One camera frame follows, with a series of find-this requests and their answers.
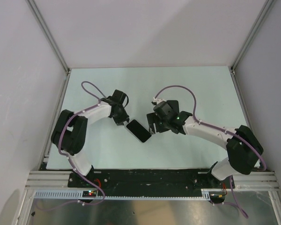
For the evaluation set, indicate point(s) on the left aluminium frame post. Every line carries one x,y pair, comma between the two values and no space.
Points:
47,33

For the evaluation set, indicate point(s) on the right aluminium frame post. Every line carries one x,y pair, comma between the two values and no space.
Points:
263,14

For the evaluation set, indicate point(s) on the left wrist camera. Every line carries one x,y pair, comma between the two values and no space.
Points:
120,97

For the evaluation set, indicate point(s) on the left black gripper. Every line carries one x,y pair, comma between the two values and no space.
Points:
125,117

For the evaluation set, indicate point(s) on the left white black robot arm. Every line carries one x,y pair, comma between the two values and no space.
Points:
69,133

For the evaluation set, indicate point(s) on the aluminium front frame rail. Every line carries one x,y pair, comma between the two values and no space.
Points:
59,179

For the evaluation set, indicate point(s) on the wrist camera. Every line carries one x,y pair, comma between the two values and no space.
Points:
164,111
120,97

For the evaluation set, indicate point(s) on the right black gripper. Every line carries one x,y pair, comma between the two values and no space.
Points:
152,118

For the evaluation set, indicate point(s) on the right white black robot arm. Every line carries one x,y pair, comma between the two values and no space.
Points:
242,147

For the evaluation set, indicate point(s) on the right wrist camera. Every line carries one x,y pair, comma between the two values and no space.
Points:
164,111

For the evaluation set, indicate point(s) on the black smartphone blue edge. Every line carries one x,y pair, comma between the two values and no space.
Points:
138,130

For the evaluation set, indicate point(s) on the aluminium frame post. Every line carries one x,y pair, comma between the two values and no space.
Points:
263,14
47,33

